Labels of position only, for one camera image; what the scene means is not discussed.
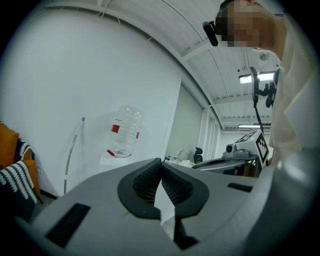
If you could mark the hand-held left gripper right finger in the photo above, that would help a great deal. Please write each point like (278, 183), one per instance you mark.
(220, 200)

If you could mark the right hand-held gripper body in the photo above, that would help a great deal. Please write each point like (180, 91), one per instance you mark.
(260, 147)

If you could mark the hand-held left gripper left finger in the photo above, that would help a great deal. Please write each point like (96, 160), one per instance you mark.
(100, 200)

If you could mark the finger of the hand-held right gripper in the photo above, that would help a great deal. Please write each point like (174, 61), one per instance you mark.
(217, 165)

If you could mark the white water dispenser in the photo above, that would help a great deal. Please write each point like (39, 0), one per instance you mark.
(110, 163)

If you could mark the white sink vanity cabinet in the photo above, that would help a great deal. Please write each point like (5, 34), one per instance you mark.
(186, 163)

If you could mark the clear water bottle red label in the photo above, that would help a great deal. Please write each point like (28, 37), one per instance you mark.
(125, 130)

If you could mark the black office chair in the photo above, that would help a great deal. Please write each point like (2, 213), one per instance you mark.
(198, 152)

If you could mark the ceiling light panel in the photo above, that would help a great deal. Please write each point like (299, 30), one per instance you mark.
(247, 78)
(252, 126)

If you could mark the chrome faucet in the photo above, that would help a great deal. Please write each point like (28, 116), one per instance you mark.
(179, 156)

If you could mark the person's beige shirt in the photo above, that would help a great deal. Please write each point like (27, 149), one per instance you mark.
(295, 100)

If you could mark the black blanket white scalloped stripes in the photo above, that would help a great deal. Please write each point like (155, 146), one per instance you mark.
(17, 180)

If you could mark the orange sofa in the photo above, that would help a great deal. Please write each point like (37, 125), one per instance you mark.
(7, 145)

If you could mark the person's head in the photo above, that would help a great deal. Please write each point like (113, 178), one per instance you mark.
(270, 30)

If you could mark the black head camera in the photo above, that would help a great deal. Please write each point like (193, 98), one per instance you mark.
(211, 35)

